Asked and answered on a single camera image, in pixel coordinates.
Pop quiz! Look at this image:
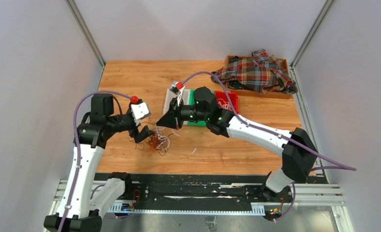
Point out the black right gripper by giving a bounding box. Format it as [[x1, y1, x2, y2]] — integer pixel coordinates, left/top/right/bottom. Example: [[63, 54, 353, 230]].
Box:
[[156, 98, 208, 131]]

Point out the black thin cable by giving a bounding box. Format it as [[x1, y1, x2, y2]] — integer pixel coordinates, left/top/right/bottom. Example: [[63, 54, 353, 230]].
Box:
[[129, 121, 170, 157]]

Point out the orange cable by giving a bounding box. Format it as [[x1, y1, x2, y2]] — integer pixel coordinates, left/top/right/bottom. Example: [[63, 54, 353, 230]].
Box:
[[147, 134, 170, 153]]

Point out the white cable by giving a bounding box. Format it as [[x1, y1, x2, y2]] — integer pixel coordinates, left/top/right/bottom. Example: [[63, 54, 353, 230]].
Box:
[[155, 126, 181, 151], [216, 98, 234, 111]]

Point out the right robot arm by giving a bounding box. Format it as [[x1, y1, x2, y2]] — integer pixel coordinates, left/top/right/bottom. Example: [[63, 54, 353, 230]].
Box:
[[156, 87, 316, 202]]

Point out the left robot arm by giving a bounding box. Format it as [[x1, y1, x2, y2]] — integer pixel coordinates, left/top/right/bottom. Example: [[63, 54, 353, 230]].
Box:
[[43, 90, 154, 232]]

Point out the white plastic bin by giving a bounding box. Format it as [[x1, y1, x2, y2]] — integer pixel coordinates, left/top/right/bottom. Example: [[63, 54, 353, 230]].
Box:
[[163, 88, 191, 115]]

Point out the green plastic bin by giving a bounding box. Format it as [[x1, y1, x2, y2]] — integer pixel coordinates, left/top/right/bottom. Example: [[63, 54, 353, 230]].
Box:
[[186, 87, 218, 126]]

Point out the red plastic bin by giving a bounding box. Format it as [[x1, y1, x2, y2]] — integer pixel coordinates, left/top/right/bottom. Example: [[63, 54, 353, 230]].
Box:
[[213, 91, 239, 113]]

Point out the plaid flannel shirt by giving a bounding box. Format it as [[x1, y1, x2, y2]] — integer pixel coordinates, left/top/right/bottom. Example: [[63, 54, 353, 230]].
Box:
[[212, 49, 297, 95]]

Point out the wooden tray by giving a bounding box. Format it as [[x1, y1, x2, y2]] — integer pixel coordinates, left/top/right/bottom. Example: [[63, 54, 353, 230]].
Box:
[[225, 55, 293, 100]]

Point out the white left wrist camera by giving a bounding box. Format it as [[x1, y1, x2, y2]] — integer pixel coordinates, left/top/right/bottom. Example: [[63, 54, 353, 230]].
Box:
[[130, 102, 151, 121]]

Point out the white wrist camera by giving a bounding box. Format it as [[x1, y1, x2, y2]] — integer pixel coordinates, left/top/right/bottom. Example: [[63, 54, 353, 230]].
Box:
[[169, 81, 185, 106], [130, 102, 151, 121]]

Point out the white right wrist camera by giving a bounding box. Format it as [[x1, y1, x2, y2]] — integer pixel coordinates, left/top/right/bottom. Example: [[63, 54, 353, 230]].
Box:
[[169, 81, 185, 106]]

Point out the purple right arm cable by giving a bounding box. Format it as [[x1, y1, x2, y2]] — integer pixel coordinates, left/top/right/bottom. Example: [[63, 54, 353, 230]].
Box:
[[176, 71, 357, 223]]

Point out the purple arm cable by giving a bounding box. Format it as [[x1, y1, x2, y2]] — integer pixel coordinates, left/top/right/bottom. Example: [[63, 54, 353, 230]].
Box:
[[56, 90, 140, 232], [176, 71, 357, 223]]

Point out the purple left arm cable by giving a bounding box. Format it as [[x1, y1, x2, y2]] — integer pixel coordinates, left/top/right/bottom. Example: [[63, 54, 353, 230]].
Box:
[[56, 90, 140, 232]]

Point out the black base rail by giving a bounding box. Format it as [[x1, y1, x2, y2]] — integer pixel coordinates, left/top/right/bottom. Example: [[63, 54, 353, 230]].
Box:
[[106, 174, 296, 220]]

